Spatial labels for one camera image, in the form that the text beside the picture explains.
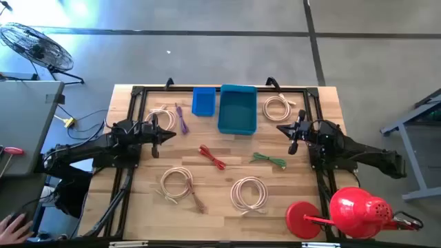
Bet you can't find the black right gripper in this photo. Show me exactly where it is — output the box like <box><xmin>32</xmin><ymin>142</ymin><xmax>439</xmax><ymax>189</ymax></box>
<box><xmin>276</xmin><ymin>109</ymin><xmax>313</xmax><ymax>155</ymax></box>

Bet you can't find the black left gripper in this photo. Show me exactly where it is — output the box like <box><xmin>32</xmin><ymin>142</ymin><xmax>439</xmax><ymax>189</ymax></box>
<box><xmin>137</xmin><ymin>113</ymin><xmax>177</xmax><ymax>159</ymax></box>

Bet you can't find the beige USB cable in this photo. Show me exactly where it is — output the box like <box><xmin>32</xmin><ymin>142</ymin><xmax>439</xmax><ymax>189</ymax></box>
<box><xmin>262</xmin><ymin>92</ymin><xmax>297</xmax><ymax>123</ymax></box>
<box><xmin>154</xmin><ymin>166</ymin><xmax>194</xmax><ymax>205</ymax></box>
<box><xmin>229</xmin><ymin>176</ymin><xmax>269</xmax><ymax>216</ymax></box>
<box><xmin>144</xmin><ymin>105</ymin><xmax>178</xmax><ymax>132</ymax></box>

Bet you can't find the purple USB cable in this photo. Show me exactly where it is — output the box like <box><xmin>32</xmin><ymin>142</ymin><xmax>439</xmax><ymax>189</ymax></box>
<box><xmin>174</xmin><ymin>102</ymin><xmax>190</xmax><ymax>135</ymax></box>

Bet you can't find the green USB cable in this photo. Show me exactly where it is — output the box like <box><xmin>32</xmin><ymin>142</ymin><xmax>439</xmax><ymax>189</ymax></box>
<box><xmin>249</xmin><ymin>152</ymin><xmax>287</xmax><ymax>169</ymax></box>

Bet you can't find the red USB cable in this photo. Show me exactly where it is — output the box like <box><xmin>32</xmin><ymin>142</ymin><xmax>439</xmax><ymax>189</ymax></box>
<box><xmin>198</xmin><ymin>144</ymin><xmax>227</xmax><ymax>171</ymax></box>

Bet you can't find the small blue plastic bin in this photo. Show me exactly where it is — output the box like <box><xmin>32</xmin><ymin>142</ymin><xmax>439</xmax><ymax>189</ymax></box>
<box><xmin>191</xmin><ymin>86</ymin><xmax>217</xmax><ymax>117</ymax></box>

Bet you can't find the large teal plastic bin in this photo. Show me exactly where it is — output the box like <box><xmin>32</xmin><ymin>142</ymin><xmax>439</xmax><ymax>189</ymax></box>
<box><xmin>217</xmin><ymin>84</ymin><xmax>258</xmax><ymax>136</ymax></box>

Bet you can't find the yellow power plug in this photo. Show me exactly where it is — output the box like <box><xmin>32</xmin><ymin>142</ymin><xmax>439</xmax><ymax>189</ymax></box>
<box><xmin>53</xmin><ymin>115</ymin><xmax>77</xmax><ymax>129</ymax></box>

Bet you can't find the red desk lamp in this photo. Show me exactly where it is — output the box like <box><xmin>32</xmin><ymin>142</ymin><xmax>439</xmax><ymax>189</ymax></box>
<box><xmin>285</xmin><ymin>187</ymin><xmax>424</xmax><ymax>240</ymax></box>

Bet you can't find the grey metal bench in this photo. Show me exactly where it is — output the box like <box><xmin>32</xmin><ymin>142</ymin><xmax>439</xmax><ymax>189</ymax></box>
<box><xmin>380</xmin><ymin>87</ymin><xmax>441</xmax><ymax>203</ymax></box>

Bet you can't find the grey side table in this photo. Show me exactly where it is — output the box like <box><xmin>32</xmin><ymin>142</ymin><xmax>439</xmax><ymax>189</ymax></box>
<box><xmin>0</xmin><ymin>72</ymin><xmax>65</xmax><ymax>176</ymax></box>

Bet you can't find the black floor fan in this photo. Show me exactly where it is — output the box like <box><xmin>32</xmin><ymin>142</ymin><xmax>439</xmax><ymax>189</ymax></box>
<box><xmin>0</xmin><ymin>22</ymin><xmax>85</xmax><ymax>85</ymax></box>

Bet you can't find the dark grey desk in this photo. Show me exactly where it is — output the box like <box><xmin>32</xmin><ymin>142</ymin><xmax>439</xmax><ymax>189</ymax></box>
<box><xmin>0</xmin><ymin>172</ymin><xmax>48</xmax><ymax>242</ymax></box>

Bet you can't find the black computer mouse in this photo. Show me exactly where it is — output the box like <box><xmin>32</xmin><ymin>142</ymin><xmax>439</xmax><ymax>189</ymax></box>
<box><xmin>6</xmin><ymin>211</ymin><xmax>30</xmax><ymax>228</ymax></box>

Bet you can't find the person's hand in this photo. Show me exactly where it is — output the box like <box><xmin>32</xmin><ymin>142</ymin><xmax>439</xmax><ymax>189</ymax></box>
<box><xmin>0</xmin><ymin>212</ymin><xmax>34</xmax><ymax>245</ymax></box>

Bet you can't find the black table frame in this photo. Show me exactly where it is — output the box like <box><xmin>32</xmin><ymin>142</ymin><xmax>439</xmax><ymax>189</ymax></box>
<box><xmin>82</xmin><ymin>77</ymin><xmax>359</xmax><ymax>242</ymax></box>

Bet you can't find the silver metal bracket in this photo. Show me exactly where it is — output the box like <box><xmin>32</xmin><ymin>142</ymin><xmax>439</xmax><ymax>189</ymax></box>
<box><xmin>301</xmin><ymin>242</ymin><xmax>342</xmax><ymax>248</ymax></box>
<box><xmin>109</xmin><ymin>240</ymin><xmax>150</xmax><ymax>248</ymax></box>

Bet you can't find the red-handled tool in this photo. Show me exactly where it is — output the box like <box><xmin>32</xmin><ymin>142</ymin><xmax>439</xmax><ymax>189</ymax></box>
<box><xmin>0</xmin><ymin>146</ymin><xmax>25</xmax><ymax>178</ymax></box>

